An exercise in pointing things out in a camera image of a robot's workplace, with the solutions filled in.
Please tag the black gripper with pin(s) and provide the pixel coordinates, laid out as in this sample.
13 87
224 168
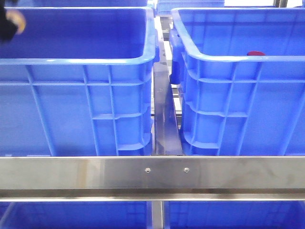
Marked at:
7 28

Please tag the yellow push button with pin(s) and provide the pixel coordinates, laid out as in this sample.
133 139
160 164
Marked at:
18 19

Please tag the red push button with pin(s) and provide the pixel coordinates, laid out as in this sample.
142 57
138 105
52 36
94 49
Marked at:
255 53

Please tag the blue bin behind buttons bin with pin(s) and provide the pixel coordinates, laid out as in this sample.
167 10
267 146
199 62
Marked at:
93 3

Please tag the blue bin with buttons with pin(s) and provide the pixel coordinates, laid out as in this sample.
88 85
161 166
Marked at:
77 82

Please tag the distant blue crate left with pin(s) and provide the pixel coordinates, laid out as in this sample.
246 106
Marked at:
164 7

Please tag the lower shelf blue bin left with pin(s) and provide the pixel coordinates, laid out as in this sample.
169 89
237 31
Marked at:
77 215

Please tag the shelf blue bin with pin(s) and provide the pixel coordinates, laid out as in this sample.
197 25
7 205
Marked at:
77 215
235 215

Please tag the empty blue target bin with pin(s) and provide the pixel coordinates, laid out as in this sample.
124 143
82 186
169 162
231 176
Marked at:
234 104

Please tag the lower shelf blue bin right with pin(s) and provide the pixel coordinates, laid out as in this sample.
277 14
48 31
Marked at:
235 215

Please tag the grey metal rack frame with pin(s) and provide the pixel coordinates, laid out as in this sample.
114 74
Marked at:
166 173

